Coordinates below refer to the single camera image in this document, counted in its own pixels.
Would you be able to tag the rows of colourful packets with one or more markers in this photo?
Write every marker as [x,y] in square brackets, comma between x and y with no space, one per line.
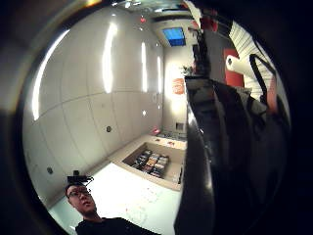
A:
[151,163]

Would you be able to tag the wooden display case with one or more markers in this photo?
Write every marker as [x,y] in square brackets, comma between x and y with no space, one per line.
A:
[124,155]

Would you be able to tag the the person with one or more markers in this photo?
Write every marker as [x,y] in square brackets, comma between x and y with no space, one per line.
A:
[107,226]

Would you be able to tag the round ceiling fixture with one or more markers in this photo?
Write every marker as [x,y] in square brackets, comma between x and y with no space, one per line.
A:
[49,170]
[108,129]

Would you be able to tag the green potted plant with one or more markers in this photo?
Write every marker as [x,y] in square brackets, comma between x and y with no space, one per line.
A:
[187,70]

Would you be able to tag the long ceiling light strip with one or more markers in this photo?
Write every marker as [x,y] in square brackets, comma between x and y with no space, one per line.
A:
[159,75]
[40,88]
[108,58]
[143,67]

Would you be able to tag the black-framed eyeglasses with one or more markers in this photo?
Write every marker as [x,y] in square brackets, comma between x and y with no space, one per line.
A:
[78,192]

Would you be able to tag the white paper roll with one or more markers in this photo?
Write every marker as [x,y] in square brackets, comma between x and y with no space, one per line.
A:
[239,66]

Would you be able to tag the blue skylight panel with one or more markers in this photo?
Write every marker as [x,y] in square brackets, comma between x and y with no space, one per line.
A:
[174,36]

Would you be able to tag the white slatted blind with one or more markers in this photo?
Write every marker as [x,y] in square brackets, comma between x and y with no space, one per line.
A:
[244,39]

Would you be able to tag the red ceiling lamp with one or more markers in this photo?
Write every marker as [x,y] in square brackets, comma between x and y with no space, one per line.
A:
[143,20]

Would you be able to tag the orange wall sign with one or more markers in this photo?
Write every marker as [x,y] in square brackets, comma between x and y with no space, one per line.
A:
[178,86]

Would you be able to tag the red wall panel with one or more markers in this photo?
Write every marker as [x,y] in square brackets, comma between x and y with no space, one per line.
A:
[233,80]

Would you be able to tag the black camera on stand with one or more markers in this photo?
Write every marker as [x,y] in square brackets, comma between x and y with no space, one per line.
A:
[79,178]

